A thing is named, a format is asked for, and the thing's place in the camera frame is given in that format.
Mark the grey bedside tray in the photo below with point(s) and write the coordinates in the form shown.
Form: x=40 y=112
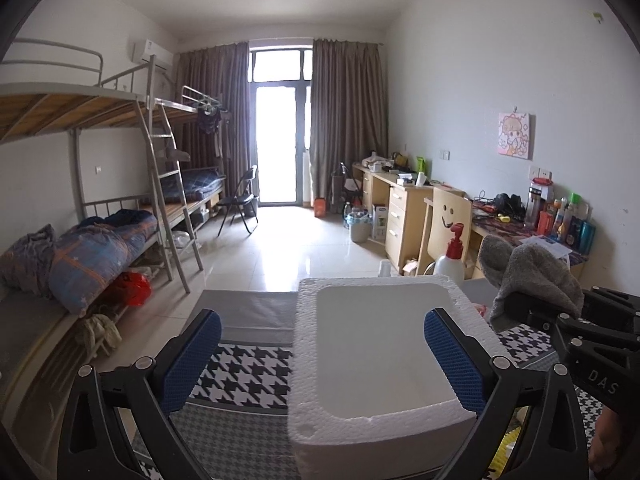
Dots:
x=178 y=154

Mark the white bucket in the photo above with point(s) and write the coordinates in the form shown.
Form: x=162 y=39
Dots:
x=360 y=230

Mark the white carton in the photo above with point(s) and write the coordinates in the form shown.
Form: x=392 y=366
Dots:
x=380 y=222

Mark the small grey metal bunk bed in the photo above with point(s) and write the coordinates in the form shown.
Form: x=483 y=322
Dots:
x=172 y=106

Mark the wooden smiley face chair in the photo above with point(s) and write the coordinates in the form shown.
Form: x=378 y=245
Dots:
x=445 y=215

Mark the white paper cup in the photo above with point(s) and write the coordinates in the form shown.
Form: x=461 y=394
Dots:
x=385 y=267

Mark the person's right forearm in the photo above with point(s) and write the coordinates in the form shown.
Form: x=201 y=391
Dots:
x=615 y=445

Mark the folded black chair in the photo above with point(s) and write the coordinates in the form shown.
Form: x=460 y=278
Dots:
x=347 y=185

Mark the green packet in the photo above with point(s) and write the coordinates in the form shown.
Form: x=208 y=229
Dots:
x=421 y=165

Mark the red plastic bag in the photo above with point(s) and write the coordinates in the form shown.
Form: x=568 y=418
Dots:
x=130 y=290

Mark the yellow bumpy item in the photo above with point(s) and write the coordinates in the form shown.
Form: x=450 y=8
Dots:
x=511 y=447

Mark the red snack packet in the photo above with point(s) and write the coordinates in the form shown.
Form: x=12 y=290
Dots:
x=481 y=308

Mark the group of toiletry bottles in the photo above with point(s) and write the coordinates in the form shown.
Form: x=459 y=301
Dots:
x=570 y=230

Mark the dark hanging garment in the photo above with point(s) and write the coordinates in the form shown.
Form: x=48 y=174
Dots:
x=209 y=121

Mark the grey metal bed ladder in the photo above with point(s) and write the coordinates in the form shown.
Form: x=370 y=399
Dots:
x=160 y=135

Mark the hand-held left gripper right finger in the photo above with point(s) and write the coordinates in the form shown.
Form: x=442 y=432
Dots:
x=455 y=360

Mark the wooden desk with patterned cover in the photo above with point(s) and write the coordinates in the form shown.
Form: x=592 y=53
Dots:
x=500 y=232

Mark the pink cartoon wall picture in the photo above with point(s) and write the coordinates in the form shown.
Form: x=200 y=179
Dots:
x=515 y=135

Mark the blue plaid quilt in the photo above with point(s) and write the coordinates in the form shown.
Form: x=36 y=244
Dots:
x=95 y=260

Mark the red lidded jug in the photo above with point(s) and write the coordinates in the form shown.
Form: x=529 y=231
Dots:
x=537 y=200

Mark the dark blue checked bedding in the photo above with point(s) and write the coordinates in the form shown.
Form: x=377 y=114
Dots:
x=200 y=182

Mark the glass balcony door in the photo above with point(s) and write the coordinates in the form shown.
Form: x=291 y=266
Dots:
x=280 y=145

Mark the orange paper bag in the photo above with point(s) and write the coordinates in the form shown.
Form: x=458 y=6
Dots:
x=320 y=207

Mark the white pump bottle red top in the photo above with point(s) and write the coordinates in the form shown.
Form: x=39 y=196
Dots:
x=449 y=262

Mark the large grey metal bunk bed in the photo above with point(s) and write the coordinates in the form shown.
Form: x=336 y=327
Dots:
x=75 y=105

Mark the white foam box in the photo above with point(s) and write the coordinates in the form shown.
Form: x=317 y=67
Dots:
x=370 y=340

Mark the wooden desk with drawers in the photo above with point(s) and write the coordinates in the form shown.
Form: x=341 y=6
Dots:
x=400 y=215

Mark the purple grey blanket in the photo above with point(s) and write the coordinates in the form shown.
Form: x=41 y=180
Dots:
x=27 y=265

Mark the black folding chair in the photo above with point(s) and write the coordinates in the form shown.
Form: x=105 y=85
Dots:
x=240 y=200

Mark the grey towel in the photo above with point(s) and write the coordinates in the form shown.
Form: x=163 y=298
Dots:
x=530 y=275

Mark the black headphones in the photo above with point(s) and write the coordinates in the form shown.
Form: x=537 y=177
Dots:
x=510 y=205

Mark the grey hanging garment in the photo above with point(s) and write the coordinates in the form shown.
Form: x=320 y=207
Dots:
x=217 y=144

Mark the brown curtain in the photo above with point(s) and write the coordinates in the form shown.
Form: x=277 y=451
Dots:
x=350 y=110
x=225 y=110

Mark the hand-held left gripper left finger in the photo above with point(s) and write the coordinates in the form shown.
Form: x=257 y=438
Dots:
x=192 y=355

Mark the white air conditioner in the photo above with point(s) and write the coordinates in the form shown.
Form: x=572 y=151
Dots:
x=150 y=50

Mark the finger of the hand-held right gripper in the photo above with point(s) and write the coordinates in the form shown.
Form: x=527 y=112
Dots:
x=610 y=310
x=595 y=337

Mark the beige crumpled cloth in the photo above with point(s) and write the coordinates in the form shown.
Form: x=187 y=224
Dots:
x=102 y=332

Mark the printed paper sheet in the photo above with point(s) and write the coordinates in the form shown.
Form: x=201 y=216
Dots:
x=545 y=247

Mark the black white houndstooth tablecloth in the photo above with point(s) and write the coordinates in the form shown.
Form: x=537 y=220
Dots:
x=250 y=375

